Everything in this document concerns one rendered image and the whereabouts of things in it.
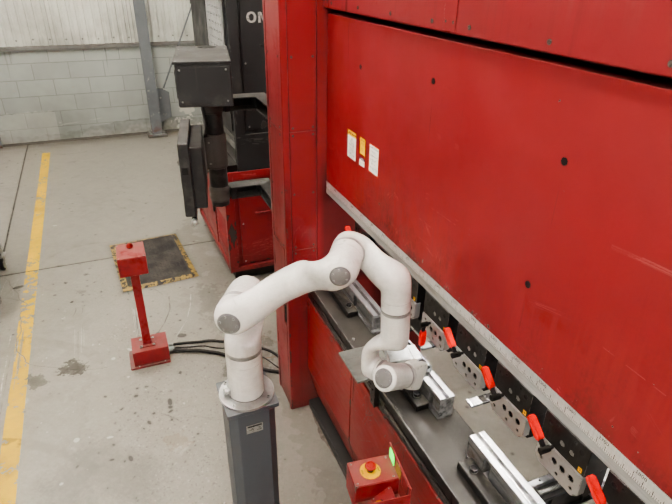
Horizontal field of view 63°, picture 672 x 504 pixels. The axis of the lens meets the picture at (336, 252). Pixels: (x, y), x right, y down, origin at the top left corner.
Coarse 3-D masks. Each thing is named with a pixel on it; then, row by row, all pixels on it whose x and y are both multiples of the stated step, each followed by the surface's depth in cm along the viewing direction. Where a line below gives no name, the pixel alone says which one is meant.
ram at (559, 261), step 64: (384, 64) 187; (448, 64) 152; (512, 64) 128; (576, 64) 116; (384, 128) 195; (448, 128) 157; (512, 128) 132; (576, 128) 114; (640, 128) 100; (384, 192) 204; (448, 192) 163; (512, 192) 136; (576, 192) 116; (640, 192) 102; (448, 256) 169; (512, 256) 140; (576, 256) 119; (640, 256) 104; (512, 320) 144; (576, 320) 123; (640, 320) 107; (576, 384) 126; (640, 384) 109; (640, 448) 112
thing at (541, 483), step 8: (536, 480) 176; (544, 480) 176; (552, 480) 177; (536, 488) 175; (544, 488) 172; (552, 488) 172; (560, 488) 175; (544, 496) 172; (552, 496) 172; (560, 496) 176; (568, 496) 178; (576, 496) 180; (584, 496) 182
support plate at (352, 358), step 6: (360, 348) 212; (342, 354) 208; (348, 354) 208; (354, 354) 208; (360, 354) 208; (384, 354) 209; (342, 360) 206; (348, 360) 205; (354, 360) 205; (360, 360) 205; (348, 366) 202; (354, 366) 202; (360, 366) 202; (354, 372) 199; (360, 372) 199; (354, 378) 197; (360, 378) 196; (366, 378) 196
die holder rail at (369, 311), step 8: (344, 288) 265; (352, 288) 256; (360, 288) 256; (352, 296) 257; (360, 296) 250; (368, 296) 250; (360, 304) 249; (368, 304) 244; (376, 304) 245; (360, 312) 251; (368, 312) 241; (376, 312) 239; (368, 320) 243; (376, 320) 240; (368, 328) 244; (376, 328) 242
